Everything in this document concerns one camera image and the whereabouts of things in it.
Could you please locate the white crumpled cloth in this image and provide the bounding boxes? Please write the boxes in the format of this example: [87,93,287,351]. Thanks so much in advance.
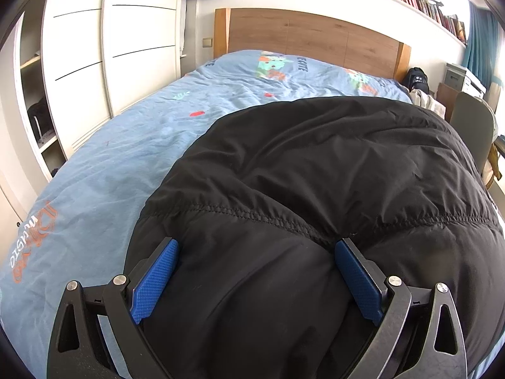
[408,89,447,118]

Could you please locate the black padded jacket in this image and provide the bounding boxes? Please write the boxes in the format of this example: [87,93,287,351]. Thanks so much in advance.
[124,98,505,379]

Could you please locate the brown wooden desk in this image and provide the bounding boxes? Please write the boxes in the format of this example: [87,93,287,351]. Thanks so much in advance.
[436,82,460,122]

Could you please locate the white wardrobe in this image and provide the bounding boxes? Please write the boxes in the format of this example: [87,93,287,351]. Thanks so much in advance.
[14,0,187,182]

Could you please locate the teal curtain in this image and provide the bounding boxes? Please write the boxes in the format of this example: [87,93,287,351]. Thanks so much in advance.
[461,3,505,88]

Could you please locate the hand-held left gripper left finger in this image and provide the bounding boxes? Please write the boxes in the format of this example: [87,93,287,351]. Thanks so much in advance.
[46,237,181,379]

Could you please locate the grey-green chair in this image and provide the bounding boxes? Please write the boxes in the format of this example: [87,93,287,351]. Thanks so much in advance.
[450,92,499,175]

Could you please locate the dark folded clothes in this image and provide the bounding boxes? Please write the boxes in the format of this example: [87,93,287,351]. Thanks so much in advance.
[27,97,54,143]

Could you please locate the black bag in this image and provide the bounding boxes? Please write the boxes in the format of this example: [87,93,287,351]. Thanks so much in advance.
[402,67,430,94]

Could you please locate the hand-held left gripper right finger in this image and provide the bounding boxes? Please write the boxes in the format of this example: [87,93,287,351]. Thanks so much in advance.
[334,238,468,379]

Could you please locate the white printer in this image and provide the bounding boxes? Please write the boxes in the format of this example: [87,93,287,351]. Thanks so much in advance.
[445,62,488,95]

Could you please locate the wooden headboard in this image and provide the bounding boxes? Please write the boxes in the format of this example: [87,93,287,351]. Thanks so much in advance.
[214,8,412,86]

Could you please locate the light blue printed bed blanket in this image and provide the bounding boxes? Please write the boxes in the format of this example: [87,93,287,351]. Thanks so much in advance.
[0,49,500,379]

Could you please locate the yellow bag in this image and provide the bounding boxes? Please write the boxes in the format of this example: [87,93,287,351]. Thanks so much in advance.
[483,142,505,190]

